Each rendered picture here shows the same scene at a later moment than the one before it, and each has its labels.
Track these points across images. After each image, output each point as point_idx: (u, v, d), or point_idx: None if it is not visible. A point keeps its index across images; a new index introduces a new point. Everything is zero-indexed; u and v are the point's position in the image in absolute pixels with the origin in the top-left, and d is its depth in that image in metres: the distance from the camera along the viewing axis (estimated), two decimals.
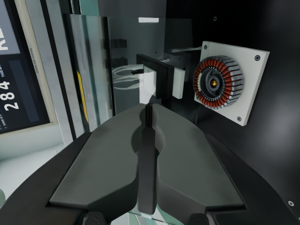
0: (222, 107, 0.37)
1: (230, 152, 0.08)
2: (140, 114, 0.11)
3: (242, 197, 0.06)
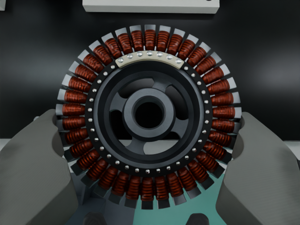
0: None
1: None
2: (52, 121, 0.10)
3: None
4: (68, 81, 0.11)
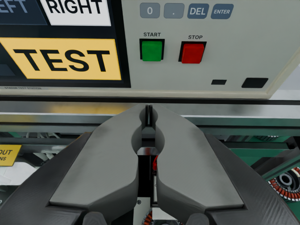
0: None
1: (230, 152, 0.08)
2: (140, 114, 0.11)
3: (242, 197, 0.06)
4: (143, 222, 0.40)
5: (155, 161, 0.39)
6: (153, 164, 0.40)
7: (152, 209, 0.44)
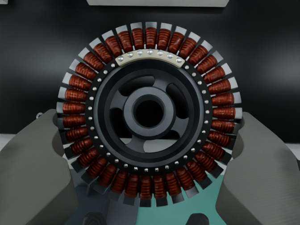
0: None
1: None
2: (53, 121, 0.10)
3: None
4: (68, 79, 0.11)
5: None
6: None
7: None
